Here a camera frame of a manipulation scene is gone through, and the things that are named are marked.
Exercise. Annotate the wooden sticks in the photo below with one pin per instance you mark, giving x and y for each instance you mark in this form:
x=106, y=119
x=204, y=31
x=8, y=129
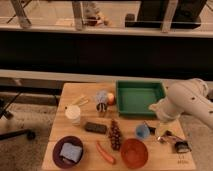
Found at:
x=80, y=101

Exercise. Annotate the black rectangular block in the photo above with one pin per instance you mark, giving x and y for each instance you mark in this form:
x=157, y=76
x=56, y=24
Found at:
x=96, y=128

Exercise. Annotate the white cup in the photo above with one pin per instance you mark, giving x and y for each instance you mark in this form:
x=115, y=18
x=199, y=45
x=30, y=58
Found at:
x=73, y=113

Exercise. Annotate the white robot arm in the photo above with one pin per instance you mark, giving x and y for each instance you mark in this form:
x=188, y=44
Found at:
x=188, y=96

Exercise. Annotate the dark grape bunch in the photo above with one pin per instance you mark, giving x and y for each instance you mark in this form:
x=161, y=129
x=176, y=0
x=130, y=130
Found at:
x=115, y=136

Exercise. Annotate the orange bowl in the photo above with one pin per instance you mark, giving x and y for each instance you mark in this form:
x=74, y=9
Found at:
x=134, y=153

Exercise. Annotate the black small box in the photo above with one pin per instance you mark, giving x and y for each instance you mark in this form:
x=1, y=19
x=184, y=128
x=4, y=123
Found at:
x=182, y=147

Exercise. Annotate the dark handled tool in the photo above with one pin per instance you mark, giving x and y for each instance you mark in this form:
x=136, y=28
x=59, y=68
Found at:
x=160, y=130

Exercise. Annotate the blue sponge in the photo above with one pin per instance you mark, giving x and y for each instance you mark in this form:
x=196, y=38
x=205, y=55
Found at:
x=71, y=152

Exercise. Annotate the purple plate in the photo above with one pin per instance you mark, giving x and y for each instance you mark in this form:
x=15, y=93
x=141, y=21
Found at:
x=61, y=161

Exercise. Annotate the orange carrot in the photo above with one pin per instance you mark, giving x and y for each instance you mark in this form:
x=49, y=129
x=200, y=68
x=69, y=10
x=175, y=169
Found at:
x=106, y=156

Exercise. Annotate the blue small cup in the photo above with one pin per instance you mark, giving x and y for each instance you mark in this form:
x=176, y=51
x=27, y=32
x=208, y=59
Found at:
x=142, y=131

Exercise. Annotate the green plastic tray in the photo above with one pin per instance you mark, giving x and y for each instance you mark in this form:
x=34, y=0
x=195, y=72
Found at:
x=133, y=98

